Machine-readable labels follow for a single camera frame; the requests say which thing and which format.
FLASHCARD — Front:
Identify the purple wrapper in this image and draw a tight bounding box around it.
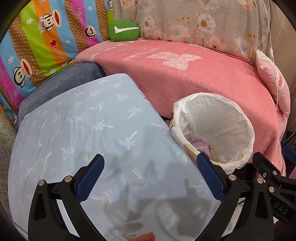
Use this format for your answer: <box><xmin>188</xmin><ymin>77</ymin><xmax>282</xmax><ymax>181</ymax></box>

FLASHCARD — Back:
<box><xmin>186</xmin><ymin>136</ymin><xmax>211</xmax><ymax>157</ymax></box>

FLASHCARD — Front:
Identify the white lined trash bin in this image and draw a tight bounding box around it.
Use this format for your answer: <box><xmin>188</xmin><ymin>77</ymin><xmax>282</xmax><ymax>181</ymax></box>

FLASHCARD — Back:
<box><xmin>170</xmin><ymin>92</ymin><xmax>255</xmax><ymax>174</ymax></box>

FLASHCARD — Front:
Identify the person's left hand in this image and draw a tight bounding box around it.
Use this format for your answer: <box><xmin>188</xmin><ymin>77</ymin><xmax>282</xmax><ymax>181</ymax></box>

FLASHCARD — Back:
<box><xmin>132</xmin><ymin>232</ymin><xmax>156</xmax><ymax>241</ymax></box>

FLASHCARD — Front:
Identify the light blue palm pillow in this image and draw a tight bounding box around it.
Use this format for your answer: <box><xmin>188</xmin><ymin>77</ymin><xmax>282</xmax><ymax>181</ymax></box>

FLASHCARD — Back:
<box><xmin>8</xmin><ymin>74</ymin><xmax>219</xmax><ymax>240</ymax></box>

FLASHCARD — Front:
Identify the pink white pillow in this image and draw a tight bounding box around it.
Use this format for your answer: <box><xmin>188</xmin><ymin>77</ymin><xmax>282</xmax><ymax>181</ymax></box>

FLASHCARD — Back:
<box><xmin>255</xmin><ymin>50</ymin><xmax>290</xmax><ymax>118</ymax></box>

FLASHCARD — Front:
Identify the pink towel blanket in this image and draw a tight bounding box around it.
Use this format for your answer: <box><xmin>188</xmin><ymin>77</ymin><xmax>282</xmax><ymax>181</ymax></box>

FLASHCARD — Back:
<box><xmin>75</xmin><ymin>39</ymin><xmax>287</xmax><ymax>174</ymax></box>

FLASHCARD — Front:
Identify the dark blue pillow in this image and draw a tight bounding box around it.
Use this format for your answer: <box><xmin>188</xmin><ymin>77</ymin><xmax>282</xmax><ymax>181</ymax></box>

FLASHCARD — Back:
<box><xmin>15</xmin><ymin>63</ymin><xmax>106</xmax><ymax>130</ymax></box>

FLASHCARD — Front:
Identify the colourful monkey print quilt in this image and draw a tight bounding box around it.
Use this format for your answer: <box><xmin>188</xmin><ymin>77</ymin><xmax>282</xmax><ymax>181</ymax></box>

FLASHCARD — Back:
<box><xmin>1</xmin><ymin>0</ymin><xmax>114</xmax><ymax>125</ymax></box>

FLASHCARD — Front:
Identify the green checkmark cushion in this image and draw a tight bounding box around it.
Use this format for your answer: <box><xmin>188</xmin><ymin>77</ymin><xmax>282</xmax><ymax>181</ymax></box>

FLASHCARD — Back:
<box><xmin>108</xmin><ymin>20</ymin><xmax>140</xmax><ymax>42</ymax></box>

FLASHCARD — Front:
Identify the white hanging cord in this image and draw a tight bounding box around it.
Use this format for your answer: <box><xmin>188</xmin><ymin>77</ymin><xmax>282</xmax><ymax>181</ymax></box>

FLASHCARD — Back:
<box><xmin>262</xmin><ymin>0</ymin><xmax>284</xmax><ymax>163</ymax></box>

